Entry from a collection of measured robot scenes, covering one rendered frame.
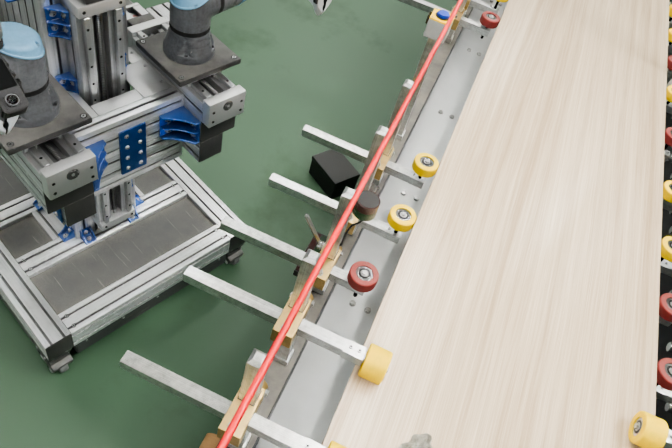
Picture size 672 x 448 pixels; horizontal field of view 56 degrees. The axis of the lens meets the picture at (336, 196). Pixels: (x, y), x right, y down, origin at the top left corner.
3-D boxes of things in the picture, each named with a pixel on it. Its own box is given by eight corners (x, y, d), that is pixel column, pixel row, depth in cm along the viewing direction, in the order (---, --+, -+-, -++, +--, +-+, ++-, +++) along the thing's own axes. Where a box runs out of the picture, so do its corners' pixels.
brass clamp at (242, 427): (213, 435, 130) (215, 426, 126) (244, 380, 139) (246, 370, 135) (240, 449, 129) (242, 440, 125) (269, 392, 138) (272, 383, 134)
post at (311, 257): (272, 360, 168) (302, 257, 133) (278, 350, 171) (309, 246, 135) (284, 366, 168) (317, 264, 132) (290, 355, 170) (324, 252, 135)
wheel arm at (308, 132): (300, 138, 211) (302, 128, 207) (304, 132, 213) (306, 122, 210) (420, 191, 206) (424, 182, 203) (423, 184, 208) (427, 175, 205)
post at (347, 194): (307, 297, 188) (341, 193, 152) (312, 288, 190) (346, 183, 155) (318, 302, 187) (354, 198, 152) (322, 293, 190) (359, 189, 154)
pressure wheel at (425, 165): (412, 196, 203) (423, 172, 195) (400, 178, 208) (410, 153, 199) (432, 190, 207) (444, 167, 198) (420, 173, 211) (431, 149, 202)
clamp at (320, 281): (305, 283, 170) (308, 272, 167) (324, 248, 179) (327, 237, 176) (324, 292, 170) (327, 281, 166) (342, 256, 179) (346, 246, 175)
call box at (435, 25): (421, 37, 201) (429, 16, 195) (427, 27, 206) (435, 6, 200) (442, 46, 200) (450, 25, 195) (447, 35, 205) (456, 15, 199)
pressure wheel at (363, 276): (336, 299, 172) (345, 276, 163) (347, 278, 177) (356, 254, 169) (363, 312, 171) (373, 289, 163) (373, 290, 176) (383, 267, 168)
